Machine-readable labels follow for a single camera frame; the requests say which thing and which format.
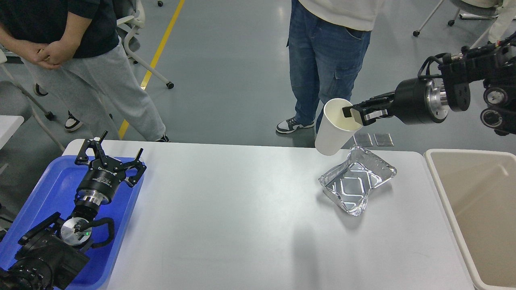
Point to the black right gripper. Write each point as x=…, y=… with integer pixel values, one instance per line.
x=414, y=102

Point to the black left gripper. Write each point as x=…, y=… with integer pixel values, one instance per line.
x=100, y=180

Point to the white paper cup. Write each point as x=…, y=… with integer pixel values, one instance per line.
x=335, y=129

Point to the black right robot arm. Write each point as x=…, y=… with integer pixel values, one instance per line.
x=443, y=84

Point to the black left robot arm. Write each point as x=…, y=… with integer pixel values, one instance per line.
x=69, y=232

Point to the right metal floor plate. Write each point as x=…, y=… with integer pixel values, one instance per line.
x=383, y=139

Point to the metal floor plate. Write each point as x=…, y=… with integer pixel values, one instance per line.
x=383, y=139
x=363, y=140

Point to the left metal floor plate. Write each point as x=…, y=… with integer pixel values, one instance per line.
x=363, y=140

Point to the seated person in black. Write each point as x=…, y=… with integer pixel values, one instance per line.
x=72, y=124

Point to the blue plastic tray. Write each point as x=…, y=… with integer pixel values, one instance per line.
x=55, y=192

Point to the crumpled aluminium foil tray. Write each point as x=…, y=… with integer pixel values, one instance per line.
x=348, y=184

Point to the person in blue jeans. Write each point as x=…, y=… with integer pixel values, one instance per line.
x=328, y=40

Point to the white side table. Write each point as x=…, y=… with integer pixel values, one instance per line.
x=8, y=126

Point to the person in grey sweatpants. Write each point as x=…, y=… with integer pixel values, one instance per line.
x=72, y=49

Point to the beige plastic bin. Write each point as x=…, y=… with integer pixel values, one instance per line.
x=478, y=192

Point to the chair at top right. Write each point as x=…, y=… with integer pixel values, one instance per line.
x=478, y=12

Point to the person in white top right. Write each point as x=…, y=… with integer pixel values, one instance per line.
x=506, y=11

